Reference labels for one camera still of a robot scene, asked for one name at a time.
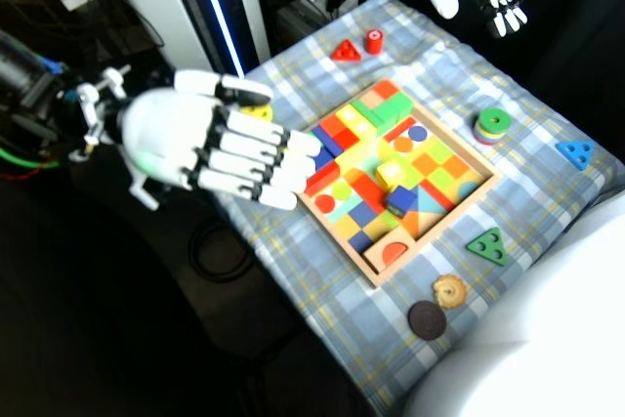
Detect plain yellow wooden cube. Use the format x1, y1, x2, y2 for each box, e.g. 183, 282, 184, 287
374, 160, 415, 192

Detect dark blue cube white print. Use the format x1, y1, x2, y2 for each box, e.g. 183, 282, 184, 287
384, 186, 420, 219

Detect red cylinder block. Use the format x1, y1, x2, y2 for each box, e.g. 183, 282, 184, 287
363, 28, 386, 56

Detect red triangle block three holes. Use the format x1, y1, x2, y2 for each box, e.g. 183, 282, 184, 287
330, 38, 363, 63

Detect blue triangle block three holes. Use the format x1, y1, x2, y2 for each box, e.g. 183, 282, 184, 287
555, 139, 597, 172

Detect green triangle block three holes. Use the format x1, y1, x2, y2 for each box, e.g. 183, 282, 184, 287
465, 227, 508, 268

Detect yellow triangle block three holes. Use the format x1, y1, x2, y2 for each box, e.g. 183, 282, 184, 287
241, 103, 273, 121

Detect green wooden cube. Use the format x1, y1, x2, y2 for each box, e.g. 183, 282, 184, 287
393, 92, 417, 118
374, 104, 399, 129

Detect green wooden bar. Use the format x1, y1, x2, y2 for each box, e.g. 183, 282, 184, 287
350, 99, 380, 128

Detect wooden tray with colour print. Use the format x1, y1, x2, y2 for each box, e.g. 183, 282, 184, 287
292, 77, 500, 289

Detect yellow cube S print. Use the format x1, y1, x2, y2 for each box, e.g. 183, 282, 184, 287
348, 116, 373, 139

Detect black box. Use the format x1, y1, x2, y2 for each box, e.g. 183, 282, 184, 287
275, 0, 338, 45

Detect yellow long wooden bar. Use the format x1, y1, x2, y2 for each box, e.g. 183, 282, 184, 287
339, 141, 385, 172

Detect blue wooden bar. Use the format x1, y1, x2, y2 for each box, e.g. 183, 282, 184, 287
310, 124, 343, 157

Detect plain blue wooden cube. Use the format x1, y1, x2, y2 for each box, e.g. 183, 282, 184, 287
312, 146, 338, 170

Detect red long wooden bar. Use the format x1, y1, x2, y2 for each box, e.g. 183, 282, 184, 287
304, 161, 342, 197

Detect tan flower-shaped cookie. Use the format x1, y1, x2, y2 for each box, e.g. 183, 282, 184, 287
431, 273, 469, 311

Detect dark brown round cookie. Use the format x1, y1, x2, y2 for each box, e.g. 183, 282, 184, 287
407, 300, 448, 340

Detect green wooden ring disc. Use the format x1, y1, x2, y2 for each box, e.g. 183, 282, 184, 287
477, 106, 514, 135

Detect black coiled cable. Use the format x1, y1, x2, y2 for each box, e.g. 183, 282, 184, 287
187, 220, 255, 284

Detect green cable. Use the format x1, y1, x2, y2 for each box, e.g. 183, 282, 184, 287
0, 146, 63, 169

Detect red cable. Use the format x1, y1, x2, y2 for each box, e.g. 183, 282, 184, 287
0, 170, 53, 183

